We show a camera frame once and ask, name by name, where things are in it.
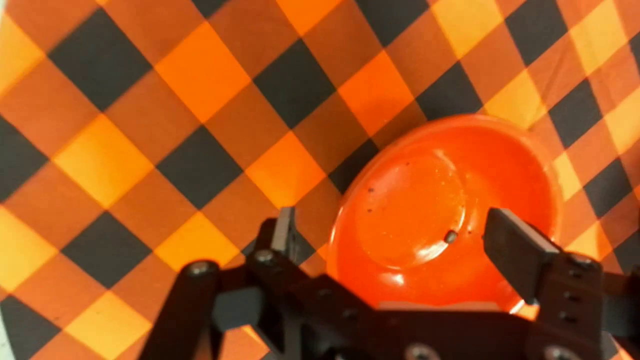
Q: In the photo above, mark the dark beans of orange bowl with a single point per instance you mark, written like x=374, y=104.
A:
x=451, y=236

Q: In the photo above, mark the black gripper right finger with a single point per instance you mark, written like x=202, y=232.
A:
x=566, y=293

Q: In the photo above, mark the orange black checkered tablecloth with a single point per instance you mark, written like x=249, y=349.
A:
x=201, y=101

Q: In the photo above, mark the orange plastic bowl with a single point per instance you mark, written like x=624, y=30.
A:
x=413, y=201

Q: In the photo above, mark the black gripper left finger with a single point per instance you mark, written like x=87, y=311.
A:
x=192, y=301

